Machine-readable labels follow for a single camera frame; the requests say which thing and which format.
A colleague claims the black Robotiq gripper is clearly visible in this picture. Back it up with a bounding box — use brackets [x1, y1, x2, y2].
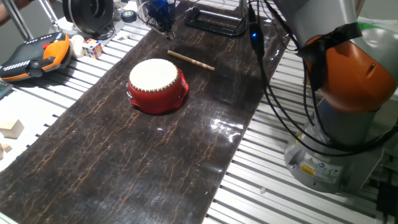
[139, 0, 177, 40]

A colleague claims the wooden drumstick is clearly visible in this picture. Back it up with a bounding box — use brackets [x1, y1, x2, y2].
[167, 49, 216, 72]

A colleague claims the small black round puck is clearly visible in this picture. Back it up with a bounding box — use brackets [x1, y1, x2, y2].
[121, 9, 138, 24]

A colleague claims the black metal stand base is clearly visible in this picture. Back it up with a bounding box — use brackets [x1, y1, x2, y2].
[185, 0, 248, 37]

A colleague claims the Rubik's cube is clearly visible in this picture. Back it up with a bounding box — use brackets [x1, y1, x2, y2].
[81, 38, 104, 60]

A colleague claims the black filament spool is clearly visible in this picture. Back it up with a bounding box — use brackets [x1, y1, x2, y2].
[62, 0, 115, 35]

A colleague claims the white rounded plastic object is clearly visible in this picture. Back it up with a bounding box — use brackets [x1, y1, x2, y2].
[70, 34, 86, 58]

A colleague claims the grey metal leg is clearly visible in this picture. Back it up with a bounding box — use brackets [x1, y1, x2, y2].
[1, 0, 34, 41]
[37, 0, 60, 32]

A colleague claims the dark marble pattern mat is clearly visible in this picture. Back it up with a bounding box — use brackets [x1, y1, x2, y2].
[0, 0, 292, 224]

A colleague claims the orange black teach pendant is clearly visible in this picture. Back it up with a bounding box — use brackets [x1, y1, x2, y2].
[0, 32, 73, 83]

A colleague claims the white paper sheet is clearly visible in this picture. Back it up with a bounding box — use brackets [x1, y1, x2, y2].
[0, 90, 60, 172]

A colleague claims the black computer keyboard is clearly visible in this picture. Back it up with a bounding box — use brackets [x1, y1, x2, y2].
[0, 80, 14, 100]

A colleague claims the large wooden cube block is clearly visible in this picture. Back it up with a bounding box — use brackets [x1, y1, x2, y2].
[0, 119, 25, 139]

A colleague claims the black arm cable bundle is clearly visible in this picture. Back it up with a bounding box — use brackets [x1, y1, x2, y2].
[247, 0, 398, 158]

